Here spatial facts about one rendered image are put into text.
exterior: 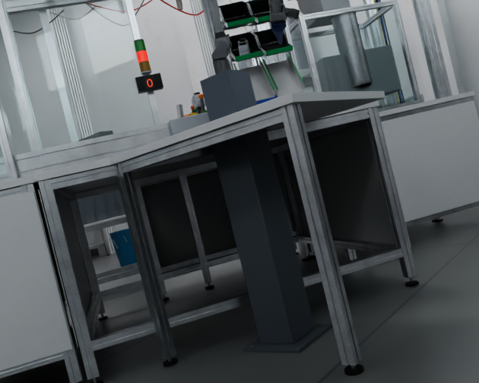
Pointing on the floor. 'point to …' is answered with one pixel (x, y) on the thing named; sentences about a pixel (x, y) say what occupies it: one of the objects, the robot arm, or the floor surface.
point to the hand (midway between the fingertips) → (279, 34)
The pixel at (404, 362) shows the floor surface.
